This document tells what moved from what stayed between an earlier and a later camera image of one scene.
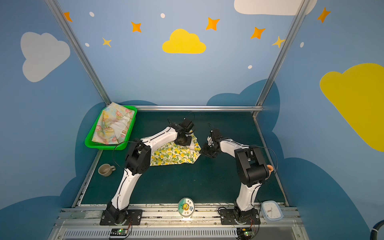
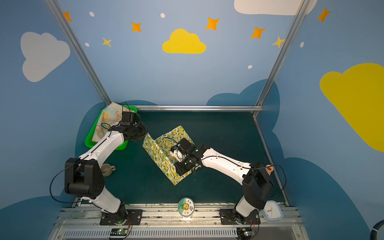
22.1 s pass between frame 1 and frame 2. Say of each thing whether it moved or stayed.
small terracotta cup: stayed
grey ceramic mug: stayed
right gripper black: moved
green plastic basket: stayed
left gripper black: moved
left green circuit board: stayed
